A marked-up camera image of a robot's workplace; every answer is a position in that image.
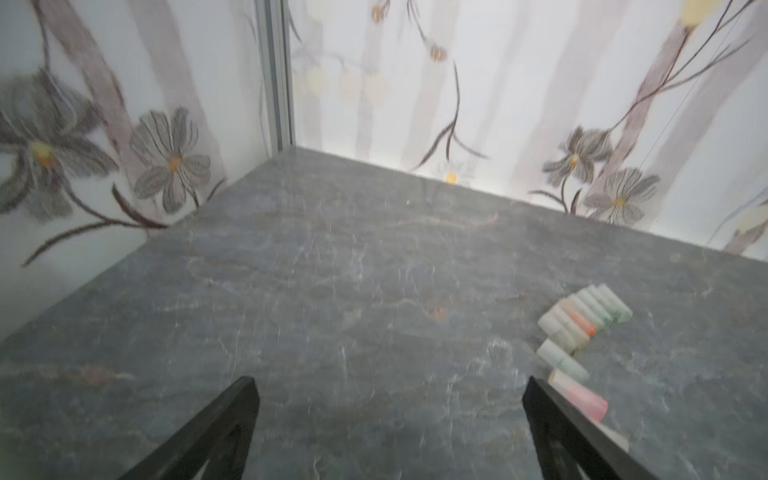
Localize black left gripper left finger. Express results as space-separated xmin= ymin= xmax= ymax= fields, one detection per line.
xmin=122 ymin=376 xmax=260 ymax=479

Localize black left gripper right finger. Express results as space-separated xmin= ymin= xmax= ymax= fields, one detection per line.
xmin=522 ymin=376 xmax=655 ymax=480

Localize pink tinted pen cap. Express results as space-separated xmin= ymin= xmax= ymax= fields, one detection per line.
xmin=547 ymin=370 xmax=609 ymax=423

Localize clear pen cap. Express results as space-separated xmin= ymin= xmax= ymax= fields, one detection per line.
xmin=595 ymin=423 xmax=630 ymax=452
xmin=537 ymin=314 xmax=578 ymax=355
xmin=597 ymin=284 xmax=633 ymax=323
xmin=576 ymin=289 xmax=613 ymax=329
xmin=550 ymin=305 xmax=590 ymax=350
xmin=587 ymin=285 xmax=623 ymax=324
xmin=567 ymin=295 xmax=605 ymax=331
xmin=536 ymin=339 xmax=589 ymax=383

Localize orange tinted pen cap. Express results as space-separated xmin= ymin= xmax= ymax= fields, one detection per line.
xmin=558 ymin=299 xmax=597 ymax=338

